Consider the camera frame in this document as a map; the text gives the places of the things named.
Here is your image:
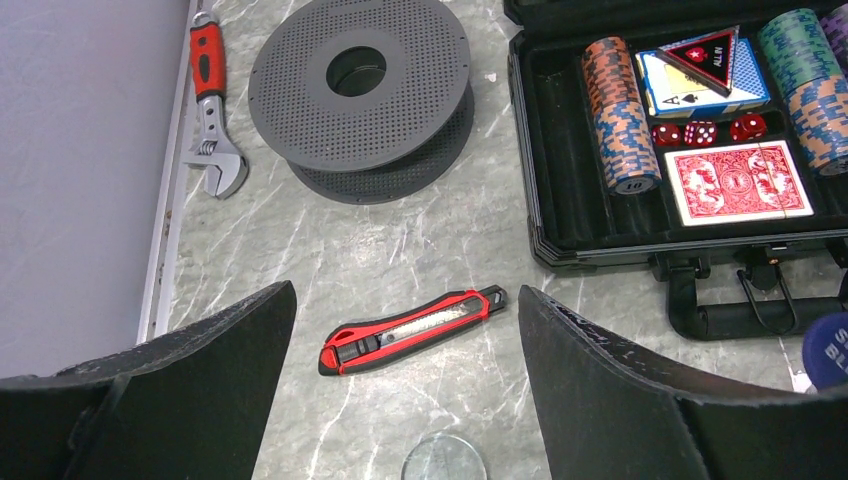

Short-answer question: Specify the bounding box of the blue playing card deck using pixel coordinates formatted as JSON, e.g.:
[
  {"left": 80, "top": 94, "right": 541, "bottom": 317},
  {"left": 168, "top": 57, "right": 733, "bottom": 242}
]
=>
[{"left": 636, "top": 39, "right": 771, "bottom": 118}]

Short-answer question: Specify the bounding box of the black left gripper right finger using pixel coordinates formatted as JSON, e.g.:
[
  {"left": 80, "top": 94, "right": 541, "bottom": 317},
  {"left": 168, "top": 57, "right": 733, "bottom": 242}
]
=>
[{"left": 518, "top": 286, "right": 847, "bottom": 479}]

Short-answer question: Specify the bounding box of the red playing card deck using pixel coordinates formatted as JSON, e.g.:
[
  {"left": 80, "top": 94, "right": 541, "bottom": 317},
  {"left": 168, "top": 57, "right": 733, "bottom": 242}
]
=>
[{"left": 664, "top": 140, "right": 814, "bottom": 227}]

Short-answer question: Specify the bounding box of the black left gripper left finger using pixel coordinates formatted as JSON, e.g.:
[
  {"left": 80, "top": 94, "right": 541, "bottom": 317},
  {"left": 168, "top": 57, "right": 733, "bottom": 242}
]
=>
[{"left": 1, "top": 281, "right": 297, "bottom": 479}]

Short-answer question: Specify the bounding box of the black filament spool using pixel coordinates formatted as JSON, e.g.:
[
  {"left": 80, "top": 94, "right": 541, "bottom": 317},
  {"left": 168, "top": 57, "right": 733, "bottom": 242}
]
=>
[{"left": 248, "top": 1, "right": 474, "bottom": 205}]

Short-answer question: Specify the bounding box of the black poker set case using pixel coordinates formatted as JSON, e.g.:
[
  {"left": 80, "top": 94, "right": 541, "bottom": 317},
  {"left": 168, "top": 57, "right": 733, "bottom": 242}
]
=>
[{"left": 504, "top": 1, "right": 847, "bottom": 341}]

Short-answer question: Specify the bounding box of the clear round lid left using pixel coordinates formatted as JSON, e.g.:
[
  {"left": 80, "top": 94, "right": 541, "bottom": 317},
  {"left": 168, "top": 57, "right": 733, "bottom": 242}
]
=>
[{"left": 400, "top": 432, "right": 488, "bottom": 480}]

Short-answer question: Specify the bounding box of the red adjustable wrench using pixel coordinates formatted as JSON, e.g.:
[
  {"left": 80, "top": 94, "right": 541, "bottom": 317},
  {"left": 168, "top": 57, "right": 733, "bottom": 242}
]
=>
[{"left": 186, "top": 11, "right": 249, "bottom": 200}]

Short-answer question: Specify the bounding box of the blue small blind button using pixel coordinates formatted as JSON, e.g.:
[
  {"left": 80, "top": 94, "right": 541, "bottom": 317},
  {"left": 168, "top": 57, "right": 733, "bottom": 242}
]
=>
[{"left": 802, "top": 312, "right": 847, "bottom": 390}]

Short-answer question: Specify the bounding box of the red triangle token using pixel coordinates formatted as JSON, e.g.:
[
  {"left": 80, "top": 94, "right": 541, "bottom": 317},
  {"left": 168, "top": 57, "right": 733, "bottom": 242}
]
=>
[{"left": 655, "top": 25, "right": 739, "bottom": 97}]

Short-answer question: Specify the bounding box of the purple orange chip stack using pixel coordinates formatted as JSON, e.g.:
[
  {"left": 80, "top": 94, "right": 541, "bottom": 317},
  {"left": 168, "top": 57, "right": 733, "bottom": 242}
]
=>
[{"left": 820, "top": 4, "right": 847, "bottom": 57}]

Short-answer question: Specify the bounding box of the red black utility knife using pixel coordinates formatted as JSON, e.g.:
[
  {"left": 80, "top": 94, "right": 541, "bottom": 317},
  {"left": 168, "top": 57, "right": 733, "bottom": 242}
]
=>
[{"left": 318, "top": 285, "right": 507, "bottom": 377}]

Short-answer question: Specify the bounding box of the grey poker chip stack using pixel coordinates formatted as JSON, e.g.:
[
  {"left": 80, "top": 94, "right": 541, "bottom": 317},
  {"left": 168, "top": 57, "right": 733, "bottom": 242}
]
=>
[{"left": 593, "top": 101, "right": 662, "bottom": 196}]

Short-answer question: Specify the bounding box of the green orange chip stack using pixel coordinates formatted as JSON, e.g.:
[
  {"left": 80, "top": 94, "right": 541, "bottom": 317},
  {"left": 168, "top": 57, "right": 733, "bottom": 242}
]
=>
[{"left": 758, "top": 8, "right": 847, "bottom": 176}]

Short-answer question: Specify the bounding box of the red die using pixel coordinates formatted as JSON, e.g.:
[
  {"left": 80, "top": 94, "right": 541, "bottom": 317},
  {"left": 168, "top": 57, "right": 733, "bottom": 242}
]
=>
[
  {"left": 683, "top": 120, "right": 717, "bottom": 147},
  {"left": 729, "top": 113, "right": 768, "bottom": 142},
  {"left": 651, "top": 123, "right": 684, "bottom": 147}
]

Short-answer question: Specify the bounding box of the orange poker chip stack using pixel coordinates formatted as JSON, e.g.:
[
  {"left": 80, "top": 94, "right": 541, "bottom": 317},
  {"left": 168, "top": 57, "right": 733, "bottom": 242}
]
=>
[{"left": 581, "top": 36, "right": 640, "bottom": 114}]

